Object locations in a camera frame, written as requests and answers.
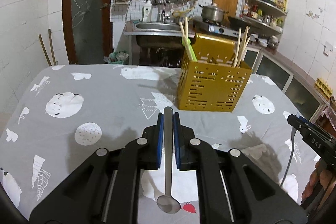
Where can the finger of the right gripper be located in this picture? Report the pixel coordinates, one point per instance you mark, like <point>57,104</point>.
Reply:
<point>300,124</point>

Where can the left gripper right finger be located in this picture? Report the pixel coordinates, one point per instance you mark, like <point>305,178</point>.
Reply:
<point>230,187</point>

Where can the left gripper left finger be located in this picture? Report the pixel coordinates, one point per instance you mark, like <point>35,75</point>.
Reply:
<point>105,187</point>

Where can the metal spoon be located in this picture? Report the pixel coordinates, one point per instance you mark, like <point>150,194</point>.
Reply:
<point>166,202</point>

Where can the green handled utensil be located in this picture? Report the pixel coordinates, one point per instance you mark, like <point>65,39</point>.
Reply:
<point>190,52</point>

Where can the kitchen counter cabinets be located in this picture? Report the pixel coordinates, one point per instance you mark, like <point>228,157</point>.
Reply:
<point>163,48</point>

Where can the right human hand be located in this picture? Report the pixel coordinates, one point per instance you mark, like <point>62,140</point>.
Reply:
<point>323,178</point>

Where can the yellow egg tray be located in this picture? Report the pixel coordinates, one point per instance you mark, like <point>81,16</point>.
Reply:
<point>324,87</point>

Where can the grey polar bear tablecloth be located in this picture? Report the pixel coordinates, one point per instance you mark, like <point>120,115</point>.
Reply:
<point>67,112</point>

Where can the yellow perforated utensil holder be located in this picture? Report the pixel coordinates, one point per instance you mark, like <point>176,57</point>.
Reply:
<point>211,83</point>

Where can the black wok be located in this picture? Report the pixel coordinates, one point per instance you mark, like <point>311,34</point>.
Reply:
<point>237,22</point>

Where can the steel gas stove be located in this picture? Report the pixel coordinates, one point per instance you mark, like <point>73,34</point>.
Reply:
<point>215,29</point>

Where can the steel cooking pot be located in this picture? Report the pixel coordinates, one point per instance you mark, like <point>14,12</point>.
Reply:
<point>212,13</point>

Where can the steel sink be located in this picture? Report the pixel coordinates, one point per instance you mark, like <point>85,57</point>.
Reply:
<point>156,26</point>

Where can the white soap bottle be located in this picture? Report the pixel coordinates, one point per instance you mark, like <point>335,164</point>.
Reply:
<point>146,12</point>

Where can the dark wooden glass door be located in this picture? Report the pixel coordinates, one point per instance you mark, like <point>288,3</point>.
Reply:
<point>87,30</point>

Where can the white wall socket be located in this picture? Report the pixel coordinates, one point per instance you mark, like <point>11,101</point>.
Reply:
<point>328,49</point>

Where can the corner wall shelf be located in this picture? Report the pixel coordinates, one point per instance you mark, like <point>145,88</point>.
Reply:
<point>264,16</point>

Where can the wooden sticks against wall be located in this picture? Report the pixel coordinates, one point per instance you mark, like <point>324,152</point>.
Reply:
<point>48,49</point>

